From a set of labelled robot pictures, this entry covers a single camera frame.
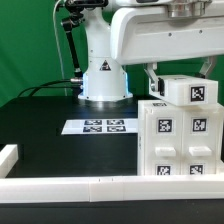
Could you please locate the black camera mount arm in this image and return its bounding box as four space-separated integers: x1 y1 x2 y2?
55 0 108 77

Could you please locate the white cabinet door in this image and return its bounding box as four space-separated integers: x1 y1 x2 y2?
144 108 182 176
181 104 223 175

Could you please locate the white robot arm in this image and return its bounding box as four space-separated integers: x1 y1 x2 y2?
82 0 224 101

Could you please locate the grey thin cable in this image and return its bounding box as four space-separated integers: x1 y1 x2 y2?
52 0 68 97

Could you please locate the white small tagged box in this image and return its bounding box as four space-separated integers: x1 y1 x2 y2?
158 75 218 106

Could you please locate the white flat tag base plate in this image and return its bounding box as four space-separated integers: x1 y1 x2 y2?
61 118 138 135

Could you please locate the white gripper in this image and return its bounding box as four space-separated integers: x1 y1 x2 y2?
110 4 224 98

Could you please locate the black cable bundle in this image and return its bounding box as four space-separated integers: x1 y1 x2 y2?
17 78 83 98

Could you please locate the white U-shaped fence wall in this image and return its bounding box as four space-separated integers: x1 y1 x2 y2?
0 144 224 203

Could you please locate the white cabinet body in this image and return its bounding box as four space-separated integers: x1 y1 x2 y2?
137 100 224 176

